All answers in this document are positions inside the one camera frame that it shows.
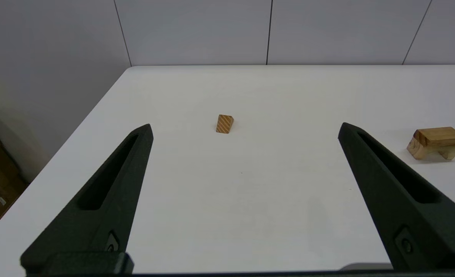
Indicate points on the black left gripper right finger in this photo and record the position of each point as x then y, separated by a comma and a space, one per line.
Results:
404, 200

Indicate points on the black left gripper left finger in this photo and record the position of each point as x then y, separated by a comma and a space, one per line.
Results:
104, 192

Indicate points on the arched wooden building block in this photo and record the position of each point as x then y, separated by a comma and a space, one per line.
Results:
420, 151

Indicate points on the rectangular wooden building block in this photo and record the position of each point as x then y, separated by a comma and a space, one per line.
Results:
441, 135

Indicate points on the triangular wooden building block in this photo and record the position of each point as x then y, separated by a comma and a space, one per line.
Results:
224, 124

